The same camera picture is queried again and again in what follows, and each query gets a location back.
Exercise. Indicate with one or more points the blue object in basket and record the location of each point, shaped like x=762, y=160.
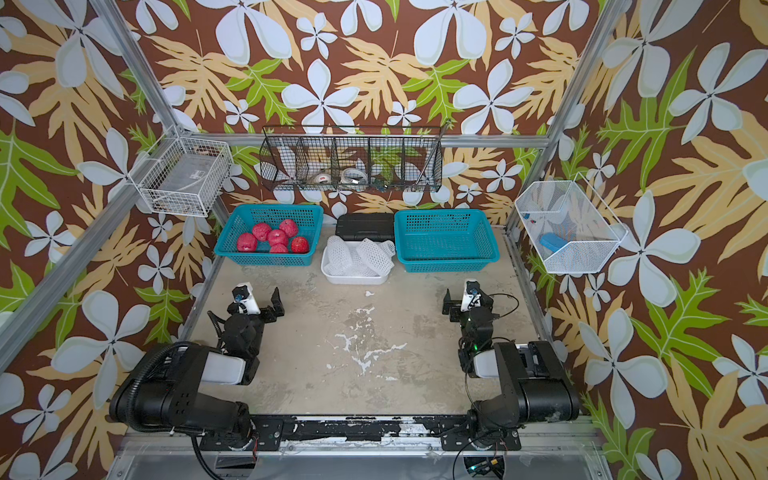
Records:
x=552, y=242

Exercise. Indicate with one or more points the white wire basket right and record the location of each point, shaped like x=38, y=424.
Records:
x=575, y=211

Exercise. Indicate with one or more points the white item in wire basket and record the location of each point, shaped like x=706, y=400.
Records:
x=354, y=176

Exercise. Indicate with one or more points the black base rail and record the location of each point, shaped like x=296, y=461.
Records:
x=440, y=432

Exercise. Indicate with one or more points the left teal plastic basket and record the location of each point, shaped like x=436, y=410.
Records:
x=308, y=218

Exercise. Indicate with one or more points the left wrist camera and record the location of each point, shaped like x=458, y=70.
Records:
x=244, y=301

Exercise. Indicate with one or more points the teal plastic basket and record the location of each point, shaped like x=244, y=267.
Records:
x=444, y=240
x=308, y=218

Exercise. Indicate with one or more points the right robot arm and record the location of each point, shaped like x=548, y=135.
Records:
x=534, y=387

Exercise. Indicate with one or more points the removed foam net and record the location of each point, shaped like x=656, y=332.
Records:
x=339, y=258
x=377, y=256

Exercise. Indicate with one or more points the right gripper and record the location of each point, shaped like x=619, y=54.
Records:
x=455, y=317

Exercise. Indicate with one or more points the tape roll in wire basket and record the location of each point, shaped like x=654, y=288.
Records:
x=322, y=178

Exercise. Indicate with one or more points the white wire basket left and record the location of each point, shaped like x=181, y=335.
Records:
x=182, y=174

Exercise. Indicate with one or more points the black wire wall basket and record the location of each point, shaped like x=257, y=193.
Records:
x=394, y=158

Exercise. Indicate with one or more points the right teal plastic basket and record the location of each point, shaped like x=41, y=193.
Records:
x=444, y=240

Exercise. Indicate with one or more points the black plastic case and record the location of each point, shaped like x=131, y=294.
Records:
x=377, y=227

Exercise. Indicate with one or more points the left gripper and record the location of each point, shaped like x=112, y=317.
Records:
x=276, y=303

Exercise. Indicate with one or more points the white rectangular tub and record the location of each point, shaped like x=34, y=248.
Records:
x=359, y=274

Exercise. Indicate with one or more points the white wire basket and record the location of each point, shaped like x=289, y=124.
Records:
x=182, y=174
x=575, y=211

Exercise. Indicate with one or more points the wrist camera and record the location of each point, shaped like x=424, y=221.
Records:
x=472, y=296
x=244, y=301

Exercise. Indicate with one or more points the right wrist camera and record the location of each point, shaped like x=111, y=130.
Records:
x=472, y=296

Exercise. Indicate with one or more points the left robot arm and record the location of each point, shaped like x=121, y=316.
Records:
x=161, y=394

